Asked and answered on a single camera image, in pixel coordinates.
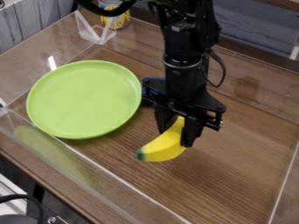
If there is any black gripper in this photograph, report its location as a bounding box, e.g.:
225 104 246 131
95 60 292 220
154 87 227 148

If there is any yellow toy banana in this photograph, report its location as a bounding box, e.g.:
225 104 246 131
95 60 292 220
137 117 186 162

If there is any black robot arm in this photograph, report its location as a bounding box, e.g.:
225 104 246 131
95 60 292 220
142 0 226 148

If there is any green plate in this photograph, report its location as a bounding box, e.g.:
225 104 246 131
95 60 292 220
26 60 142 139

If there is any blue rectangular block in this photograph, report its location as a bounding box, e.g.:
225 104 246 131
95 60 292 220
142 77 166 105

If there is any yellow labelled tin can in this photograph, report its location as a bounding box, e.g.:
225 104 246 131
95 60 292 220
98 0 131 30

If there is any clear acrylic front barrier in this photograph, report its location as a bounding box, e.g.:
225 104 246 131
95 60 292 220
0 104 191 224

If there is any clear acrylic corner bracket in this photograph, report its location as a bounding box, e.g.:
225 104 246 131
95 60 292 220
75 10 118 46

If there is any black cable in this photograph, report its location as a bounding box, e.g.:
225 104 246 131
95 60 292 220
0 193 45 224

